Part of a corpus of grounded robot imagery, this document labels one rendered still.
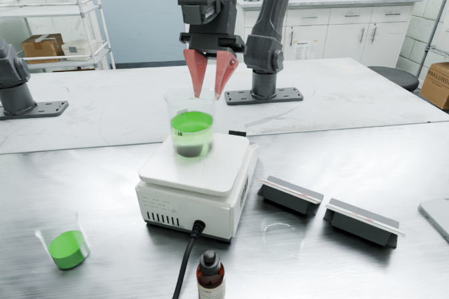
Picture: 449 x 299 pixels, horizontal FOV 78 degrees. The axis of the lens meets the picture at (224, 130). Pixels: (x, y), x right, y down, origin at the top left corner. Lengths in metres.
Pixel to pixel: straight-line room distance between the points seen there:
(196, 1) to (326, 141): 0.36
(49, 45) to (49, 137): 1.93
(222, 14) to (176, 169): 0.25
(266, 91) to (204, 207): 0.43
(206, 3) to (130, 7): 2.89
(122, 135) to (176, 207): 0.30
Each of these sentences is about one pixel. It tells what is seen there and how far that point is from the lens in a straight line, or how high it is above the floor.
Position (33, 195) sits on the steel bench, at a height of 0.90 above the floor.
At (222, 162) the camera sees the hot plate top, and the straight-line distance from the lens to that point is 0.36.
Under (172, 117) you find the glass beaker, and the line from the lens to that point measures 0.34.
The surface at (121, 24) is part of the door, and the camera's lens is 3.32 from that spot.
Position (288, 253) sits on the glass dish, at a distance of 0.37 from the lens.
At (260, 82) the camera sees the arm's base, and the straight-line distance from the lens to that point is 0.70.
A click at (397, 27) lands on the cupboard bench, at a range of 3.34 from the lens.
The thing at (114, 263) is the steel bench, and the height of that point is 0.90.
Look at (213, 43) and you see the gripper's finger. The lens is 0.45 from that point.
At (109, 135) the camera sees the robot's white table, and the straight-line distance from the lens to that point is 0.63.
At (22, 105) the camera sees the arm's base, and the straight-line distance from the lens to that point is 0.80.
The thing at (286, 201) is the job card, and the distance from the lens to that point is 0.42.
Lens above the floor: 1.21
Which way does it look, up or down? 31 degrees down
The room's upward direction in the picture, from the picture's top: 1 degrees counter-clockwise
